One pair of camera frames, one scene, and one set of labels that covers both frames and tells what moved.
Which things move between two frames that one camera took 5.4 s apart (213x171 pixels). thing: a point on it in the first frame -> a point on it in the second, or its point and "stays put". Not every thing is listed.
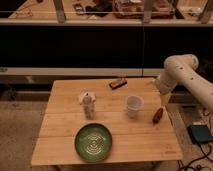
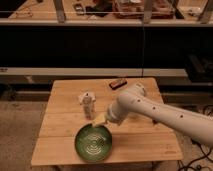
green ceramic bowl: [93, 142] stays put
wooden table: [135, 140] stays put
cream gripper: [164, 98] -> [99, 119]
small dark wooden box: [118, 83] stays put
